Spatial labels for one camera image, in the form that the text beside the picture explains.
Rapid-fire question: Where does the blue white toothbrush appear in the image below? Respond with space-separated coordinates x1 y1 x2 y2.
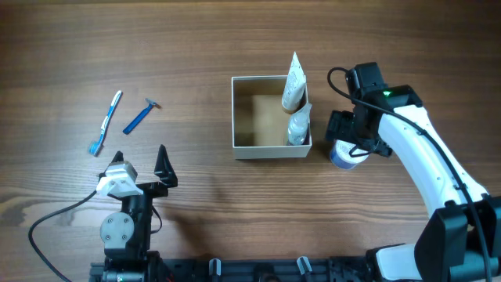
88 90 123 157

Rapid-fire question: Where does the blue jar white lid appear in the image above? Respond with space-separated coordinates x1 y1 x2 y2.
330 140 369 170

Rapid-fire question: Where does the clear bottle green label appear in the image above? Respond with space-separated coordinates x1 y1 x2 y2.
287 103 312 146

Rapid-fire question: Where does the white cream tube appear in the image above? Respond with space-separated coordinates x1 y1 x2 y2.
281 52 306 113

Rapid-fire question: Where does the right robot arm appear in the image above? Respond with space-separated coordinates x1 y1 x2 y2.
326 62 500 281

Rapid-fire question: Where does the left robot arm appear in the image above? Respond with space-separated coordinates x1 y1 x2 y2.
89 145 178 282

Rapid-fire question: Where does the blue disposable razor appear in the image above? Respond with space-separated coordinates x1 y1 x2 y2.
122 98 160 135

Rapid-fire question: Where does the white cardboard box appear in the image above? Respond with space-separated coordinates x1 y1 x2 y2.
231 75 312 160

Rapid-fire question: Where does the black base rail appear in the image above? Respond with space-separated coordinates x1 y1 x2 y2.
89 256 384 282

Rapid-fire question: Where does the left black cable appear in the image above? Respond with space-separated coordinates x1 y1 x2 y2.
27 190 98 282

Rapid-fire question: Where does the black cable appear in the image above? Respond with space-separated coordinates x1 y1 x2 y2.
27 190 98 282
326 67 493 282

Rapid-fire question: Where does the right black cable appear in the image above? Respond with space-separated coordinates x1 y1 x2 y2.
326 67 493 282

